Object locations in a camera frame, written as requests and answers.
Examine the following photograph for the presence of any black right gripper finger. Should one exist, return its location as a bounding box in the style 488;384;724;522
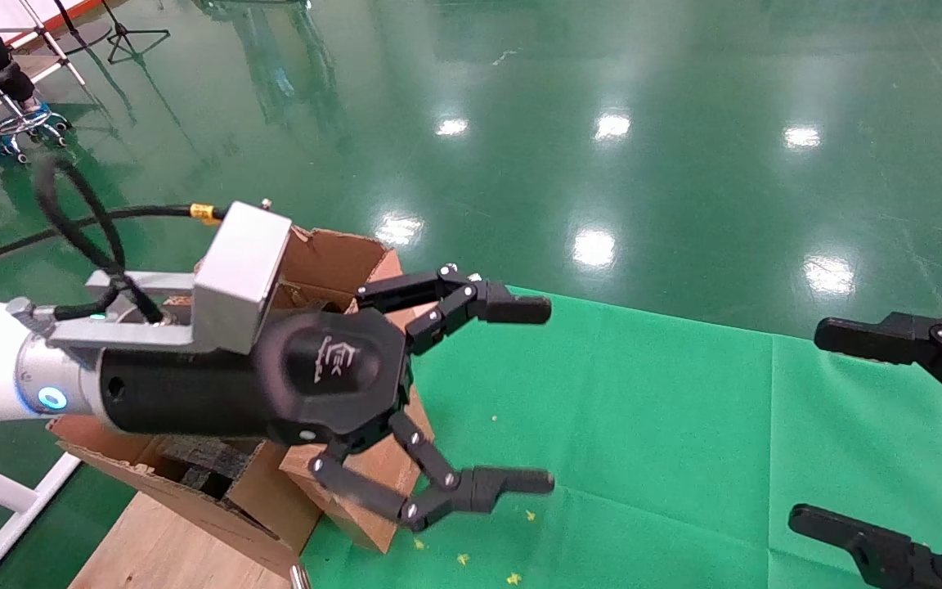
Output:
789;502;942;589
814;308;942;424

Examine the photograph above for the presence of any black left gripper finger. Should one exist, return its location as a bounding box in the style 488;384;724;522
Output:
310;409;556;533
355;263;553;355

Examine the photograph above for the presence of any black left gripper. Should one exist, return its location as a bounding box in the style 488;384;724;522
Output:
99;307;415;447

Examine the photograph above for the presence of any small brown cardboard box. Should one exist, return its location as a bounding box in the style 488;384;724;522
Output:
279;384;437;555

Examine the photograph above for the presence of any large open cardboard carton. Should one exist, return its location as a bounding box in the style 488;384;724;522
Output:
46;225;406;578

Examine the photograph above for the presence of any black foam block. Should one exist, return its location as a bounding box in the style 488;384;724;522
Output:
159;434;266;501

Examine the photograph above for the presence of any green cloth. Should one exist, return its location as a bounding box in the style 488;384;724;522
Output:
299;286;942;589

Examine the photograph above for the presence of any chrome wheeled stool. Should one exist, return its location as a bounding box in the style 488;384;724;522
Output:
0;61;73;164

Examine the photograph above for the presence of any black tripod stand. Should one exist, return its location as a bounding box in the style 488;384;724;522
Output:
99;0;172;65

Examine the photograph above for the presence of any white board with orange edge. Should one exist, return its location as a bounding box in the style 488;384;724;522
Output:
0;0;105;50

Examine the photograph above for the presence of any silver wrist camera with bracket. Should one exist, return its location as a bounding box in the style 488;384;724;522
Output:
46;200;294;357

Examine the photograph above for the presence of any black cable with yellow tag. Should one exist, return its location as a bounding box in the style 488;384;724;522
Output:
0;155;227;324

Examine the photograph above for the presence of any white metal frame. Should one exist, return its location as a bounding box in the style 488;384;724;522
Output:
0;448;83;589

